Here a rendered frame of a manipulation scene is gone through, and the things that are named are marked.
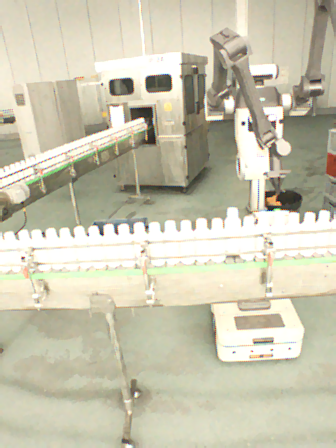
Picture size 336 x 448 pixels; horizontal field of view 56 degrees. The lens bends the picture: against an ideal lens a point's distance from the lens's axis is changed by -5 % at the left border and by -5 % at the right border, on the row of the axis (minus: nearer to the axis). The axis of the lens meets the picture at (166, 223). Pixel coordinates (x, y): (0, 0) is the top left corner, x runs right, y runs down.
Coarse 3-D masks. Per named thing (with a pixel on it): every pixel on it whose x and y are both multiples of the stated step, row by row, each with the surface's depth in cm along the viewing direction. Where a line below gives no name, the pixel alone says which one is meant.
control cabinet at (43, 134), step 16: (16, 96) 607; (32, 96) 609; (48, 96) 651; (16, 112) 623; (32, 112) 613; (48, 112) 656; (32, 128) 626; (48, 128) 660; (32, 144) 643; (48, 144) 665
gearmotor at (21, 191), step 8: (24, 184) 240; (0, 192) 225; (8, 192) 226; (16, 192) 226; (24, 192) 233; (0, 200) 220; (8, 200) 225; (16, 200) 227; (0, 208) 218; (8, 208) 224; (24, 208) 236; (0, 216) 219; (8, 216) 226; (24, 224) 243
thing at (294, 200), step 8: (272, 192) 301; (280, 192) 299; (288, 192) 294; (280, 200) 301; (288, 200) 296; (296, 200) 287; (272, 208) 265; (280, 208) 263; (288, 208) 263; (296, 208) 267
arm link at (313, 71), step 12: (312, 0) 130; (324, 12) 128; (324, 24) 130; (312, 36) 135; (324, 36) 133; (312, 48) 136; (312, 60) 138; (312, 72) 141; (300, 84) 148; (324, 84) 143; (300, 96) 149
